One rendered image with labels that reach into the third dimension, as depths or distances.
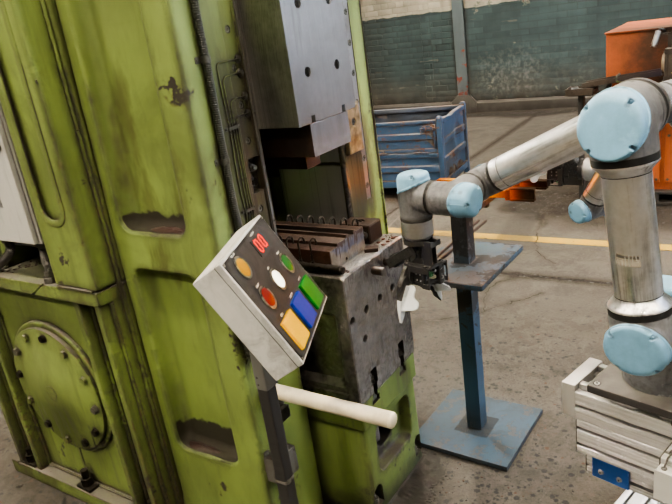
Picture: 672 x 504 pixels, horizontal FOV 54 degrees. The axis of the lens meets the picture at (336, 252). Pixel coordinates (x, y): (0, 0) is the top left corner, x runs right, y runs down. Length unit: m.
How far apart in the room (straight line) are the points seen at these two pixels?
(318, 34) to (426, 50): 8.27
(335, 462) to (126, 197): 1.13
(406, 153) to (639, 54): 1.97
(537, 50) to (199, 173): 8.15
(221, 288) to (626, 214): 0.79
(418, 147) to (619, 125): 4.65
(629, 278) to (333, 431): 1.28
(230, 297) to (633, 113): 0.83
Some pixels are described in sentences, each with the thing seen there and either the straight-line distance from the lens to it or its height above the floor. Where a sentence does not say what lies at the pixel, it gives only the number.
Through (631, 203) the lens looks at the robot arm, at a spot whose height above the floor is 1.26.
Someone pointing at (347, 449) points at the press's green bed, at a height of 0.27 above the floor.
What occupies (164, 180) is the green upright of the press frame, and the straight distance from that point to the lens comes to 1.94.
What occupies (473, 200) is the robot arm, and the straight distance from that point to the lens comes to 1.42.
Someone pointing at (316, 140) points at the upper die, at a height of 1.31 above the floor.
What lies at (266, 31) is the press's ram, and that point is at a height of 1.63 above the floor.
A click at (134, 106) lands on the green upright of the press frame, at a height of 1.48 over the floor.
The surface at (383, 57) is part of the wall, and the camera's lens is 10.53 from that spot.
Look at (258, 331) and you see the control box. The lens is 1.40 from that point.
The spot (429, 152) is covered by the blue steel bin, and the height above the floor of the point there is 0.41.
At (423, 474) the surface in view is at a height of 0.00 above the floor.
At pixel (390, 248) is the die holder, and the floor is 0.90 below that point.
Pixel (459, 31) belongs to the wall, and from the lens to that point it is 9.93.
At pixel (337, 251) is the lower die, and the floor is 0.97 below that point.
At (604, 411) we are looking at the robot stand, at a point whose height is 0.73.
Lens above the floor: 1.65
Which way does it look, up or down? 20 degrees down
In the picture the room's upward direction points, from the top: 8 degrees counter-clockwise
